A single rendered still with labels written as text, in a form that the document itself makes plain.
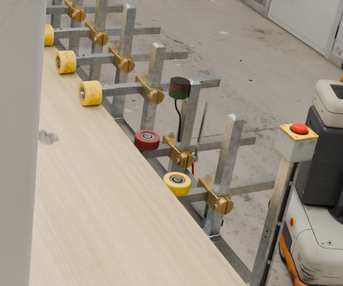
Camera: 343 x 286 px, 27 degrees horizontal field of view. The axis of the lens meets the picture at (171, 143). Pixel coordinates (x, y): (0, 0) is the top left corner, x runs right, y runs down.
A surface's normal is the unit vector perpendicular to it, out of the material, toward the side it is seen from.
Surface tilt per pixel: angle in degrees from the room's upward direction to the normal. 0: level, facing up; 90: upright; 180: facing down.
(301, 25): 90
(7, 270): 90
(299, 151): 90
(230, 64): 0
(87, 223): 0
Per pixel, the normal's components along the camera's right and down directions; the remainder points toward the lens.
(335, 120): 0.07, 0.51
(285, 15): -0.89, 0.11
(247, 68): 0.15, -0.86
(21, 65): 0.44, 0.50
